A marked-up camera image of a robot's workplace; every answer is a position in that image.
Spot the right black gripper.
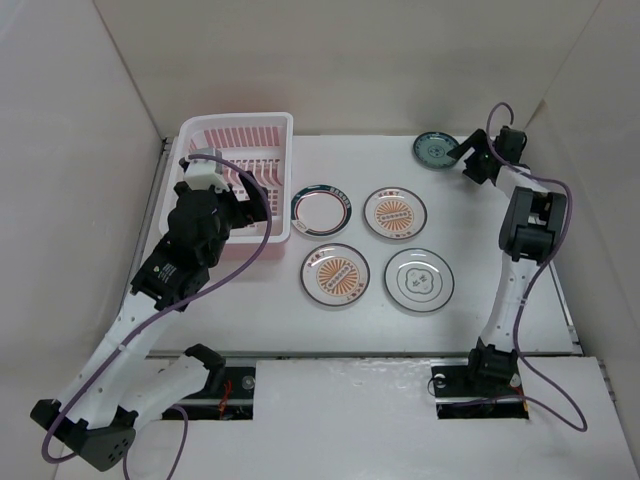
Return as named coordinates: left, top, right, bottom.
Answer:
left=447, top=128, right=498, bottom=184

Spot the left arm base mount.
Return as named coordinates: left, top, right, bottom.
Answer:
left=177, top=365, right=256, bottom=421

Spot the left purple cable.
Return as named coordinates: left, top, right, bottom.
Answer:
left=40, top=154, right=275, bottom=480

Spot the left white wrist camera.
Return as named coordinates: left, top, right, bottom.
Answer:
left=179, top=147, right=230, bottom=192

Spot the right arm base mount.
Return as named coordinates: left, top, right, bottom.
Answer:
left=428, top=365, right=529, bottom=420

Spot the orange sunburst plate upper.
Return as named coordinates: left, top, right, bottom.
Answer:
left=363, top=187, right=428, bottom=241

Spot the blue patterned small plate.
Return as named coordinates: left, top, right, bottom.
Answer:
left=412, top=132, right=459, bottom=170

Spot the white grey pattern plate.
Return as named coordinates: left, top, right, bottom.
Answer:
left=384, top=248, right=455, bottom=313

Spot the pink white dish rack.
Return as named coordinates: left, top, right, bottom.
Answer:
left=157, top=112, right=293, bottom=260

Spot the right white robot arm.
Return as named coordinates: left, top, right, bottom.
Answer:
left=448, top=127, right=567, bottom=396

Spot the orange sunburst plate lower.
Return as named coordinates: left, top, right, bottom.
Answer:
left=299, top=243, right=371, bottom=308

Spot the orange sunburst plate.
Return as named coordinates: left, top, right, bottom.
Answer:
left=363, top=187, right=428, bottom=241
left=299, top=243, right=371, bottom=308

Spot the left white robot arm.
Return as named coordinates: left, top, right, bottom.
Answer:
left=30, top=171, right=272, bottom=472

